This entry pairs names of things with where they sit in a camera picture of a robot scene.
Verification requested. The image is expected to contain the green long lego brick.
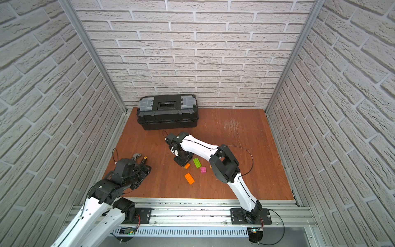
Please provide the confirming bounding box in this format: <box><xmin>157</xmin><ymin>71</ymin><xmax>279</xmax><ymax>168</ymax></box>
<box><xmin>193</xmin><ymin>158</ymin><xmax>202</xmax><ymax>168</ymax></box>

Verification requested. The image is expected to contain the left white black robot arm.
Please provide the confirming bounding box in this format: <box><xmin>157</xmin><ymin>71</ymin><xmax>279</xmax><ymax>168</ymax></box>
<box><xmin>53</xmin><ymin>157</ymin><xmax>152</xmax><ymax>247</ymax></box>

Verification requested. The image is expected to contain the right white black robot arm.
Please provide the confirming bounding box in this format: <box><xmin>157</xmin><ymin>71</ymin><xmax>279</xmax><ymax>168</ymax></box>
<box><xmin>165</xmin><ymin>132</ymin><xmax>262</xmax><ymax>224</ymax></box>

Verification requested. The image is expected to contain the black plastic toolbox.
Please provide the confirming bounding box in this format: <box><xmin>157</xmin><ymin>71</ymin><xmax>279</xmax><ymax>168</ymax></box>
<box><xmin>136</xmin><ymin>94</ymin><xmax>199</xmax><ymax>130</ymax></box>

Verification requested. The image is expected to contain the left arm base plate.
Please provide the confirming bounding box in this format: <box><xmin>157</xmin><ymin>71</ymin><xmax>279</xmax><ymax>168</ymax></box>
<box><xmin>123</xmin><ymin>207</ymin><xmax>153</xmax><ymax>224</ymax></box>

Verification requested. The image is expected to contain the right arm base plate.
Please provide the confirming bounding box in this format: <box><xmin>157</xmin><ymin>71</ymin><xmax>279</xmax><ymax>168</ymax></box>
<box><xmin>230</xmin><ymin>208</ymin><xmax>272</xmax><ymax>225</ymax></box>

